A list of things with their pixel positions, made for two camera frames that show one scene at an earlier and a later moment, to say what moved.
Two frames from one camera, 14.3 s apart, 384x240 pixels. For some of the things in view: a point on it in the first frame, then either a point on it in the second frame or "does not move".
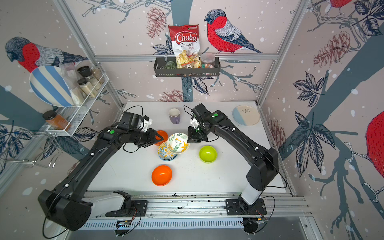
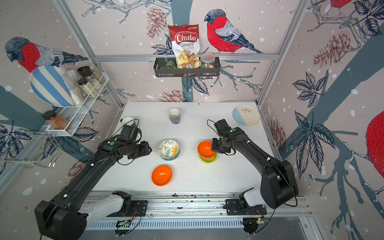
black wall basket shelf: (167, 67) does not move
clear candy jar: (207, 60) does not move
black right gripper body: (196, 134) -> (218, 146)
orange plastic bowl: (164, 134) -> (204, 149)
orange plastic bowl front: (161, 175) does not move
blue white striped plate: (47, 83) does not move
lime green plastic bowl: (208, 154) does not move
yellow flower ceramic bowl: (177, 143) -> (168, 148)
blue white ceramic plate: (246, 115) does not move
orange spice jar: (56, 120) does not move
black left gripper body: (142, 137) -> (137, 149)
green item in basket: (170, 65) does not move
